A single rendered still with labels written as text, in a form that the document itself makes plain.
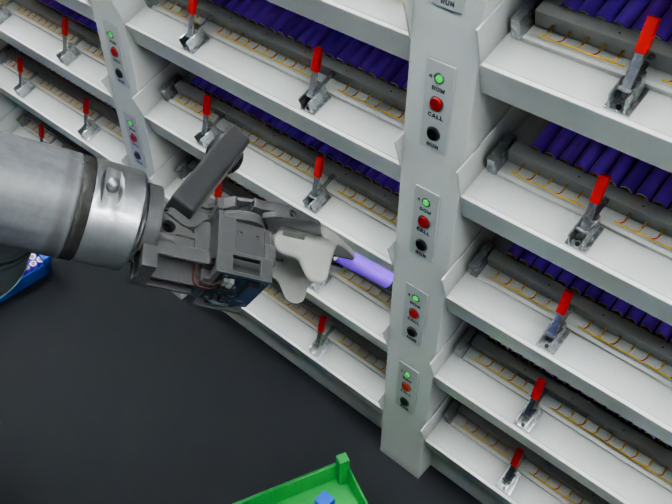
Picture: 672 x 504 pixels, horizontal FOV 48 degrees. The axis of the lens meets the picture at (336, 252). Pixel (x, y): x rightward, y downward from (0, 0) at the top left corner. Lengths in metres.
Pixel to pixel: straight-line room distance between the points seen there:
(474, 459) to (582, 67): 0.76
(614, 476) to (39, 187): 0.88
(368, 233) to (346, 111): 0.20
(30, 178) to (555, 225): 0.60
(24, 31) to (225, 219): 1.24
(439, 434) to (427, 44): 0.75
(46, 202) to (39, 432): 1.09
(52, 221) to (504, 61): 0.51
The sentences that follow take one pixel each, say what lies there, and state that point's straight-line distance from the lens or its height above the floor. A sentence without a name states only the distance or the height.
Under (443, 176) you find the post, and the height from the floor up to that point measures 0.72.
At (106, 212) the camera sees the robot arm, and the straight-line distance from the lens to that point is 0.63.
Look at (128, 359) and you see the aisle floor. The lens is 1.73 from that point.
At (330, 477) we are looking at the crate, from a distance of 1.49.
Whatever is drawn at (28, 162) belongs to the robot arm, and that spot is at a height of 0.96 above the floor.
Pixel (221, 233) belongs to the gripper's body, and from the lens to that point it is 0.66.
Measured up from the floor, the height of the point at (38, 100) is 0.33.
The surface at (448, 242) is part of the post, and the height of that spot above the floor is 0.61.
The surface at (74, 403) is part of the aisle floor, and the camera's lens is 1.69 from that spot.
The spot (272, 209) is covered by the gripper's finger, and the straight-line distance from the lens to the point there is 0.68.
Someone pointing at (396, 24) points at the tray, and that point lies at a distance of 0.94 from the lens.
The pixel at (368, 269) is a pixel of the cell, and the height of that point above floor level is 0.78.
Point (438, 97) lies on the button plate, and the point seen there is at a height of 0.83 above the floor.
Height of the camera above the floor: 1.31
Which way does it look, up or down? 44 degrees down
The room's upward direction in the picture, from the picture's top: straight up
